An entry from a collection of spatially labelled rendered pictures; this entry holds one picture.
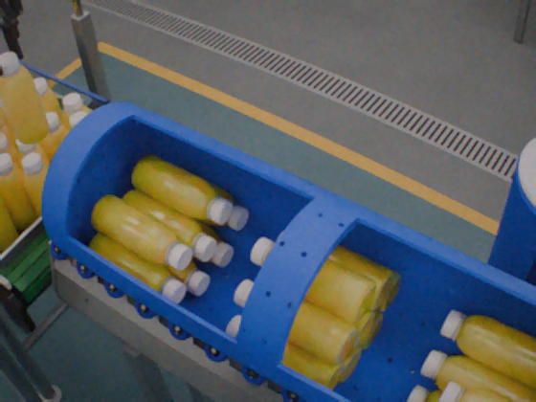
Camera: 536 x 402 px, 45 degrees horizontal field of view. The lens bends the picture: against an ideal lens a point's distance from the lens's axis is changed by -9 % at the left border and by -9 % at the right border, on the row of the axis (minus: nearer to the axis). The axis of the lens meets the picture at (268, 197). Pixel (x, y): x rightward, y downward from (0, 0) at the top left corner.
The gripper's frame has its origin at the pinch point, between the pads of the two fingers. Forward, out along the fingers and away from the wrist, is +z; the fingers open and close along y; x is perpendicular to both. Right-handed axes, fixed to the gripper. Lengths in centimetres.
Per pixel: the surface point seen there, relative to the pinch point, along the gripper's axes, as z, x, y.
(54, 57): 149, 162, 105
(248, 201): 29.5, -37.0, 14.8
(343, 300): 16, -64, 1
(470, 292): 25, -78, 16
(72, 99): 28.8, 8.6, 15.6
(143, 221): 21.2, -30.0, -2.3
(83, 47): 37, 28, 35
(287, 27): 148, 71, 183
